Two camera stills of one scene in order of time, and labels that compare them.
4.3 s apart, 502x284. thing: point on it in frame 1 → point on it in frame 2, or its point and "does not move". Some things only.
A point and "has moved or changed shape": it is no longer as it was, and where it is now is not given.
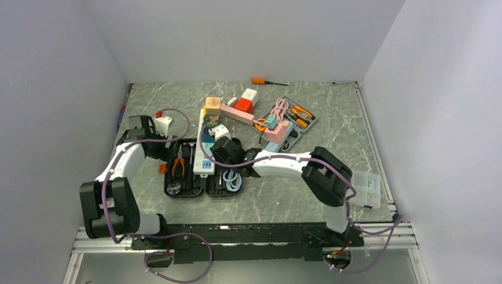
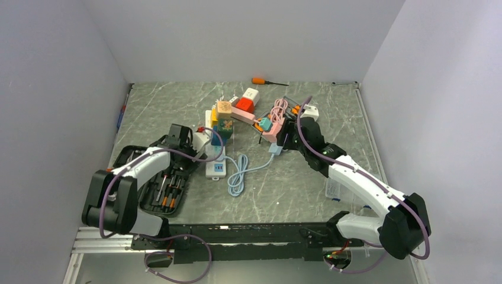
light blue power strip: x=273 y=147 does not move
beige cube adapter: x=213 y=106 → x=224 y=110
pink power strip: x=236 y=113 does not move
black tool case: x=180 y=180 → x=162 y=196
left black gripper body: x=153 y=135 → x=187 y=148
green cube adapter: x=212 y=120 → x=225 y=127
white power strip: x=202 y=165 has moved or changed shape
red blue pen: x=122 y=112 does not move
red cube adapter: x=245 y=105 does not move
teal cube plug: x=272 y=122 has moved or changed shape
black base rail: x=243 y=242 does not move
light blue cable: x=234 y=181 has moved or changed shape
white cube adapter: x=251 y=94 does not move
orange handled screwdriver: x=262 y=81 does not move
